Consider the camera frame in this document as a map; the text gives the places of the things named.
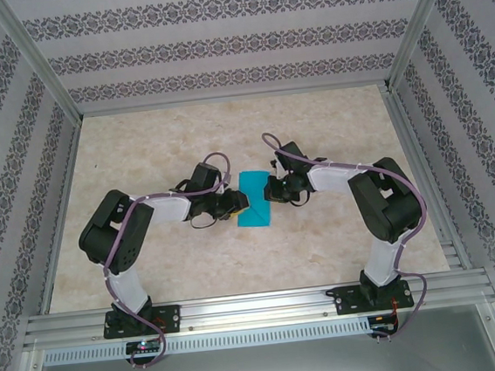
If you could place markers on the blue square paper sheet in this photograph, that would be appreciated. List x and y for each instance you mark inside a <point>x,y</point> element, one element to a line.
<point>256,211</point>

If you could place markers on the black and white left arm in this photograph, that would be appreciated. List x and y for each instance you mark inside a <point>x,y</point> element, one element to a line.
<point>130,289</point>

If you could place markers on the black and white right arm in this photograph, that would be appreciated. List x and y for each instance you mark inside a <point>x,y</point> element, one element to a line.
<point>380,265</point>

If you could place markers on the aluminium frame cross rail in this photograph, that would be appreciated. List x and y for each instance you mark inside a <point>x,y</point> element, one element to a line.
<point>234,97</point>

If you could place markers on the aluminium mounting rail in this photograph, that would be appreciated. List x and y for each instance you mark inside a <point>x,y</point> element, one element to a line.
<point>259,309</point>

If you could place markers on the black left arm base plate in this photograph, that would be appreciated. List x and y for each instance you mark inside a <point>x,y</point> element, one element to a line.
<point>168,318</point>

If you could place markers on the aluminium frame side rail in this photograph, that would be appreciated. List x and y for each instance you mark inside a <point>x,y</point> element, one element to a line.
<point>407,135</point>
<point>63,212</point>

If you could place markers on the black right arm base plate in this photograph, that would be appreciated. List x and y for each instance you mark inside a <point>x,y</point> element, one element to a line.
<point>348,300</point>

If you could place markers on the aluminium frame post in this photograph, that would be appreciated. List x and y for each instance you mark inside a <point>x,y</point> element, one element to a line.
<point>422,19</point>
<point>35,57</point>

